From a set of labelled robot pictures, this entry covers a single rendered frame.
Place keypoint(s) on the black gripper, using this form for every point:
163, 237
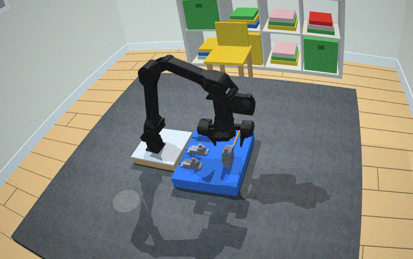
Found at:
206, 127

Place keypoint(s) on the blue flat rectangular block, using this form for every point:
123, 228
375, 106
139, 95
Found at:
201, 168

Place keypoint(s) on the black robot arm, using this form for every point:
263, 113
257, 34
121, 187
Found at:
212, 81

